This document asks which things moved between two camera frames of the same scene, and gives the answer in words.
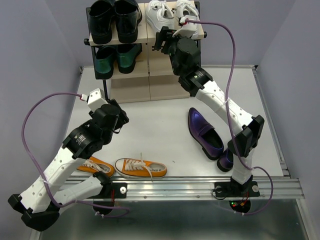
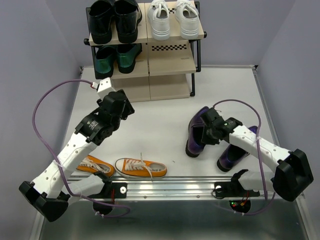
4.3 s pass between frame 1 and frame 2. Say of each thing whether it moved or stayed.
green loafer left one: stayed
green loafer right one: stayed
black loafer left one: stayed
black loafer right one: stayed
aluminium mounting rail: stayed
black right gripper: moved
